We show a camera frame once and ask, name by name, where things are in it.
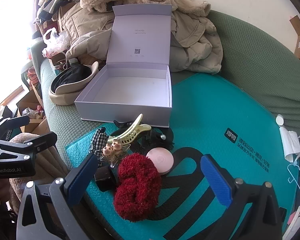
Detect white gift box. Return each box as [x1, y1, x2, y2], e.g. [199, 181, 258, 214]
[74, 4, 172, 128]

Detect white plastic bag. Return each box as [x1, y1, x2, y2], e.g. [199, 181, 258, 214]
[42, 27, 70, 58]

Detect pink round compact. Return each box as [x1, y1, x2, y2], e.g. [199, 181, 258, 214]
[145, 147, 175, 176]

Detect black white checkered scrunchie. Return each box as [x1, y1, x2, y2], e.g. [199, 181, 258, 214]
[90, 127, 109, 167]

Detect light blue wire hanger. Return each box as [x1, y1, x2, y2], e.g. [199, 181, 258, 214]
[287, 155, 300, 188]

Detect green sofa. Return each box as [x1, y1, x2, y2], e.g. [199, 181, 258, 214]
[30, 10, 300, 240]

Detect open cardboard box of clutter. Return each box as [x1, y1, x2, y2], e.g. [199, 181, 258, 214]
[16, 90, 50, 133]

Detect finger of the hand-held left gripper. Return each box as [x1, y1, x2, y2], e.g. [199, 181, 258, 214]
[0, 132, 58, 165]
[0, 116, 30, 137]

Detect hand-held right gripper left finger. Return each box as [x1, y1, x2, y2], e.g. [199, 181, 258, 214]
[16, 152, 99, 240]

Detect teal bubble mailer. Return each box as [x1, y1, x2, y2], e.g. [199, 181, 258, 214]
[65, 74, 299, 240]

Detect black bow pearl hair clip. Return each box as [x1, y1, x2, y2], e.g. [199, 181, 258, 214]
[132, 127, 175, 153]

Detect cream hair clip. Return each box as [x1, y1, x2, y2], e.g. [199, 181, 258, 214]
[107, 113, 152, 146]

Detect person's leg beige fleece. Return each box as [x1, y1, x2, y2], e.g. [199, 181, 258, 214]
[9, 132, 73, 215]

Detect clear bear hair clip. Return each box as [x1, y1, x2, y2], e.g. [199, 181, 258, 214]
[99, 141, 132, 169]

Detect red fuzzy scrunchie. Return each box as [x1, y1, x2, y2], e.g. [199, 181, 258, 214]
[113, 152, 162, 222]

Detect beige puffer jacket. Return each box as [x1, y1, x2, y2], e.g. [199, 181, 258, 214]
[57, 4, 223, 74]

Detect black wide hair band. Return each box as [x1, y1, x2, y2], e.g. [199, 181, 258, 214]
[94, 165, 118, 192]

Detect pink printed box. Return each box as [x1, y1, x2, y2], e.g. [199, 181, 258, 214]
[27, 67, 40, 87]

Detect beige cap black lining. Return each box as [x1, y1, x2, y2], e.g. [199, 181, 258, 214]
[49, 61, 100, 106]

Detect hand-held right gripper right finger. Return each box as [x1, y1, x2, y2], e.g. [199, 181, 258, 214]
[200, 154, 284, 240]

